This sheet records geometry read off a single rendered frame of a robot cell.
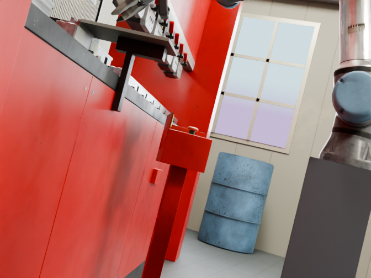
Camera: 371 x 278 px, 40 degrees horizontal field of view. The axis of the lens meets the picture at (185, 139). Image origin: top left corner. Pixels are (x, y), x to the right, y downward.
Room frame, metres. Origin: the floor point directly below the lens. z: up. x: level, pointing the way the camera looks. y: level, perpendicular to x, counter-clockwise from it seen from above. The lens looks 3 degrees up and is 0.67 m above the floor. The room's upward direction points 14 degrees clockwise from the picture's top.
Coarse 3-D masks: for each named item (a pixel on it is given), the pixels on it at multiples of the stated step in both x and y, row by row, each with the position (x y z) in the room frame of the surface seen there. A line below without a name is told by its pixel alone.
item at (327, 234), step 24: (312, 168) 1.37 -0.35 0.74; (336, 168) 1.35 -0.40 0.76; (360, 168) 1.33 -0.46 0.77; (312, 192) 1.36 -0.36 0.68; (336, 192) 1.34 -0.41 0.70; (360, 192) 1.32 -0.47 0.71; (312, 216) 1.36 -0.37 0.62; (336, 216) 1.34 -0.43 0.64; (360, 216) 1.32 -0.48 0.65; (312, 240) 1.35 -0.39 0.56; (336, 240) 1.33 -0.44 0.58; (360, 240) 1.31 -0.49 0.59; (288, 264) 1.37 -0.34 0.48; (312, 264) 1.35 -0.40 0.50; (336, 264) 1.33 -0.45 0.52
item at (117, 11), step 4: (116, 0) 1.48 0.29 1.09; (120, 0) 1.48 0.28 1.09; (124, 0) 1.48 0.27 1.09; (136, 0) 1.48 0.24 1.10; (120, 4) 1.47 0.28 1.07; (124, 4) 1.47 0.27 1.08; (132, 4) 1.49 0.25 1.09; (116, 8) 1.48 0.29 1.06; (120, 8) 1.47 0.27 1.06; (124, 8) 1.48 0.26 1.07; (112, 12) 1.48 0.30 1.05; (116, 12) 1.48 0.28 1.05; (120, 12) 1.48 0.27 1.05
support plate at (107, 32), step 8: (88, 24) 1.45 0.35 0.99; (96, 24) 1.44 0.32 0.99; (104, 24) 1.44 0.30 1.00; (96, 32) 1.53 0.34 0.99; (104, 32) 1.50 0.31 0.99; (112, 32) 1.48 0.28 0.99; (120, 32) 1.45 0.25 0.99; (128, 32) 1.43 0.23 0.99; (136, 32) 1.42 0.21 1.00; (112, 40) 1.59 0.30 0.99; (144, 40) 1.48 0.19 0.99; (152, 40) 1.45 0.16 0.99; (160, 40) 1.43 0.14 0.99; (168, 40) 1.41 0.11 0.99; (168, 48) 1.50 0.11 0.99; (176, 56) 1.59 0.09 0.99
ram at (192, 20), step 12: (180, 0) 2.61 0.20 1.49; (192, 0) 2.94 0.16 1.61; (204, 0) 3.38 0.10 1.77; (180, 12) 2.69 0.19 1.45; (192, 12) 3.04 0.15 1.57; (204, 12) 3.51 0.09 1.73; (180, 24) 2.77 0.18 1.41; (192, 24) 3.15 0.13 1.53; (204, 24) 3.65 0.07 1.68; (180, 36) 2.86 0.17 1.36; (192, 36) 3.27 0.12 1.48; (192, 48) 3.38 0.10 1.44
